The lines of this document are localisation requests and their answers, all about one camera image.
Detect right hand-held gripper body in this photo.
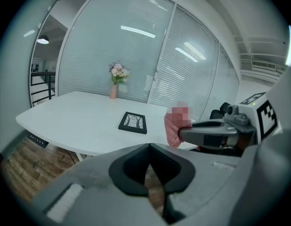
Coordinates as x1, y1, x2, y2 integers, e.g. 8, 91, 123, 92
220, 92, 282, 150

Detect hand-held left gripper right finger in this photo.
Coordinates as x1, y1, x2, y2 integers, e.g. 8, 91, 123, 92
149, 142, 246, 226

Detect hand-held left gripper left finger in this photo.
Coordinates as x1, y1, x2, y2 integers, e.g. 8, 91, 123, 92
31, 144, 166, 226

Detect pastel flower bouquet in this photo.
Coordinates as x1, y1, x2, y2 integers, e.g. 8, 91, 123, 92
108, 61, 130, 86

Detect black pendant lamp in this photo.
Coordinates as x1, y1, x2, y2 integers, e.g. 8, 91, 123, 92
36, 34, 50, 44

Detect black cables under table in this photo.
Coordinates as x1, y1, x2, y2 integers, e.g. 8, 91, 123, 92
64, 148, 77, 162

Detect white table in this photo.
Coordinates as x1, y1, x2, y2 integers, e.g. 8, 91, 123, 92
15, 90, 202, 162

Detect white ceiling air vent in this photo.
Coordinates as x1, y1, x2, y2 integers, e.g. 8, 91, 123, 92
251, 60, 277, 72

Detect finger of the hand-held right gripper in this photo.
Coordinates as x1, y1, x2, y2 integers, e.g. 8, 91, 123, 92
192, 119, 231, 128
178, 127, 238, 148

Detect black office chair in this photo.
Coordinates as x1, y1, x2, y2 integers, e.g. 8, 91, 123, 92
210, 102, 231, 121

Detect black picture frame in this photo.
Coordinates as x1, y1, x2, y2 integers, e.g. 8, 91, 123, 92
118, 111, 148, 135

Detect pink vase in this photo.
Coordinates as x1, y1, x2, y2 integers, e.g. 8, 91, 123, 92
109, 83, 118, 100

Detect table control panel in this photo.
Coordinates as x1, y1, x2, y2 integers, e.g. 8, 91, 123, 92
27, 134, 48, 148

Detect pink cloth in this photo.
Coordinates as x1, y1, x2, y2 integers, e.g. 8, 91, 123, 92
163, 100, 193, 148

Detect black metal railing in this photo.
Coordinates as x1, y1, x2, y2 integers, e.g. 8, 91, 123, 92
30, 71, 56, 103

